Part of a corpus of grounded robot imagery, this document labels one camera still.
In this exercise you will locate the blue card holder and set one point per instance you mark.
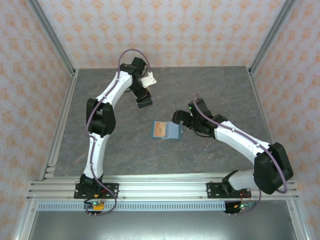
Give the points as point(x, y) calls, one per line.
point(172, 131)

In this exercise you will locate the orange credit card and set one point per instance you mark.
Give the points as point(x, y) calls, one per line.
point(160, 130)

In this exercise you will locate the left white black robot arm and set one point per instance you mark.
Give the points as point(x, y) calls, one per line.
point(115, 87)

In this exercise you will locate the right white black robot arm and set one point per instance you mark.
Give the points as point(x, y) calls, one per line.
point(237, 140)

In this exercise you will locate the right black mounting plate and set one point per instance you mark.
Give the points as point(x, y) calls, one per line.
point(212, 190)

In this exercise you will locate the black mounting plate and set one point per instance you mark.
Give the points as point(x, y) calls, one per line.
point(112, 188)
point(212, 190)

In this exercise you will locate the right controller board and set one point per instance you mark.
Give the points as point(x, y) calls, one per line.
point(231, 207)

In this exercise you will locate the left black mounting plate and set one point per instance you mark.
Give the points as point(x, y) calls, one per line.
point(112, 188)

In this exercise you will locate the grey metal sheet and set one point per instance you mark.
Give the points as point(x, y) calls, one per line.
point(162, 225)

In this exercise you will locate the left controller board yellow connector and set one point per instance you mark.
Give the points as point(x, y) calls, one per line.
point(98, 206)

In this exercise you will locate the left aluminium side rail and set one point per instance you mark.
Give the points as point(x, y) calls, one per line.
point(70, 85)

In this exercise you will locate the aluminium side rail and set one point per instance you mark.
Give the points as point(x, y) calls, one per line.
point(70, 85)
point(255, 85)

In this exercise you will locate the right aluminium side rail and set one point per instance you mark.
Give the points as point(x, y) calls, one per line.
point(255, 85)

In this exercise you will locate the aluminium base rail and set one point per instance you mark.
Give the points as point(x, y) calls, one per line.
point(162, 190)

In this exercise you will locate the left aluminium frame post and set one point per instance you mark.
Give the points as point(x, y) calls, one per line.
point(51, 35)

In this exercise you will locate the aluminium frame post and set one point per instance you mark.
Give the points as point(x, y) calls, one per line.
point(51, 35)
point(272, 35)

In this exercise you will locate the right aluminium frame post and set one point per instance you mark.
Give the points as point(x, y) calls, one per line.
point(272, 35)

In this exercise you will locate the right aluminium frame leg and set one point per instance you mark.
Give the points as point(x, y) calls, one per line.
point(299, 220)

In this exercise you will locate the aluminium frame leg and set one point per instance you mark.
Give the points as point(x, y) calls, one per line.
point(299, 220)
point(25, 220)

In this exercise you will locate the left aluminium frame leg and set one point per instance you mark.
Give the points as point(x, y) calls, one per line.
point(25, 220)

